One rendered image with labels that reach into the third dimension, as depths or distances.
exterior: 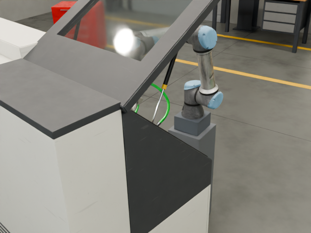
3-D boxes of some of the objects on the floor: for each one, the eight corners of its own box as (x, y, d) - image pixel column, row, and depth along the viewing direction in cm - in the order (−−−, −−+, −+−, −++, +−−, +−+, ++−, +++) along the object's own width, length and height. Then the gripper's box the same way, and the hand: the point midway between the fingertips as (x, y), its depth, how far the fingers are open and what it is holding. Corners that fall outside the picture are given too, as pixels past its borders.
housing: (139, 350, 203) (121, 101, 132) (98, 393, 185) (51, 132, 114) (13, 223, 290) (-39, 31, 218) (-23, 243, 272) (-93, 42, 200)
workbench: (208, 39, 696) (211, -19, 647) (225, 30, 746) (228, -25, 697) (296, 54, 614) (307, -12, 565) (308, 42, 665) (319, -19, 616)
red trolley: (59, 60, 612) (50, 7, 571) (69, 52, 652) (61, 1, 611) (100, 62, 601) (94, 8, 560) (108, 52, 641) (103, 1, 600)
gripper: (147, 69, 182) (149, 108, 192) (135, 64, 187) (137, 103, 197) (134, 74, 176) (137, 114, 186) (122, 70, 182) (125, 108, 192)
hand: (133, 108), depth 190 cm, fingers closed
